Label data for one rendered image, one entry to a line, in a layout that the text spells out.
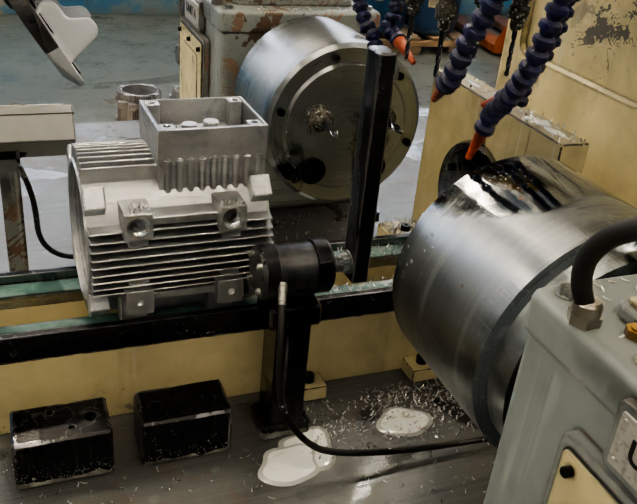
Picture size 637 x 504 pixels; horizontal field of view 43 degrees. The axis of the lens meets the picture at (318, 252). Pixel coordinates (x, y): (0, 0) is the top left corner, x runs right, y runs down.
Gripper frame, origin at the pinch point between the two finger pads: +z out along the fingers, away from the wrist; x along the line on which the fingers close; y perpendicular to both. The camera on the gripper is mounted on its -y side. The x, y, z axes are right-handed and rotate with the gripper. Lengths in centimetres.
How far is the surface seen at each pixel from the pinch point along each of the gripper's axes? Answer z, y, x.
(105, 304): 19.2, -9.7, -13.7
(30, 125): 7.4, -8.8, 14.0
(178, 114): 10.0, 7.8, -1.6
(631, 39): 26, 58, -14
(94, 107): 121, -24, 333
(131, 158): 8.7, 1.0, -8.3
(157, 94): 99, 8, 245
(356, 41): 21.5, 35.3, 15.8
